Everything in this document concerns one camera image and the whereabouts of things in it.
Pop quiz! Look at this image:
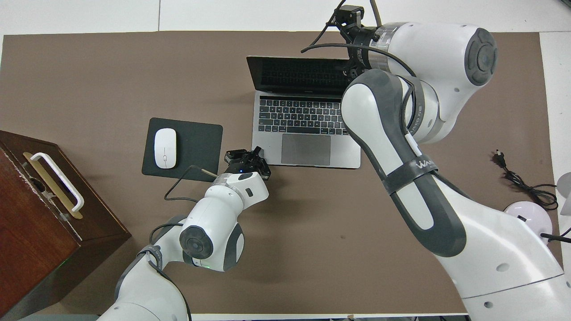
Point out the black mouse pad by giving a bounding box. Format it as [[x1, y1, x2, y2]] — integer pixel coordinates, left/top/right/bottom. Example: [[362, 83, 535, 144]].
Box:
[[141, 117, 223, 182]]

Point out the dark brown wooden box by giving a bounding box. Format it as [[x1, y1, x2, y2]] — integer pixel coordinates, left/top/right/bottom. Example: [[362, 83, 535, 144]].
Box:
[[0, 130, 132, 319]]

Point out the white desk lamp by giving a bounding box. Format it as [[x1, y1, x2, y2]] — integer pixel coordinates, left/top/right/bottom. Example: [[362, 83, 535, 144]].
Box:
[[503, 172, 571, 246]]

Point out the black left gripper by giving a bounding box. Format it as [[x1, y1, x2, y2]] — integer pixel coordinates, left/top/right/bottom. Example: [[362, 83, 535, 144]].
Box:
[[224, 146, 272, 180]]

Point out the silver apple laptop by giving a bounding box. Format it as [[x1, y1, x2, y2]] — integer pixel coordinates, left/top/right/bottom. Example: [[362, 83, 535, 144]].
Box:
[[246, 55, 361, 169]]

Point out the brown table mat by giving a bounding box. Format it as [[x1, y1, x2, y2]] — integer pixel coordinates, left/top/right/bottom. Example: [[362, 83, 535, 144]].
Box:
[[0, 30, 563, 315]]

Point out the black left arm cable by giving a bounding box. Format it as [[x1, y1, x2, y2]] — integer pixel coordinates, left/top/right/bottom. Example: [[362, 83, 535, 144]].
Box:
[[147, 165, 220, 321]]

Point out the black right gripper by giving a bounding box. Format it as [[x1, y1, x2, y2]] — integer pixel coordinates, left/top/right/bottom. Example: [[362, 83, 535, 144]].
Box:
[[335, 5, 382, 81]]

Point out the black lamp power cable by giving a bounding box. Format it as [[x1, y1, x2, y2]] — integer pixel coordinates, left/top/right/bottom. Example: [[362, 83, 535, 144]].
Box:
[[492, 150, 571, 237]]

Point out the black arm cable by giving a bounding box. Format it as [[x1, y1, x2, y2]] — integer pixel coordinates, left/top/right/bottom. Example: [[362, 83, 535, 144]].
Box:
[[147, 165, 220, 321], [301, 0, 418, 134]]

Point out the white box handle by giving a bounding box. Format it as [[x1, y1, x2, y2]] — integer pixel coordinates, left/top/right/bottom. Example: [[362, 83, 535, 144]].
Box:
[[30, 152, 85, 212]]

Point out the white computer mouse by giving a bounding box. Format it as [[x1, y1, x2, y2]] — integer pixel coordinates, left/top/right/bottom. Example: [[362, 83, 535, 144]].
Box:
[[154, 128, 178, 169]]

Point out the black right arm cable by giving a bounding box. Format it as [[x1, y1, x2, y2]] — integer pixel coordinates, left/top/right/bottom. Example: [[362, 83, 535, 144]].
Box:
[[301, 0, 418, 134]]

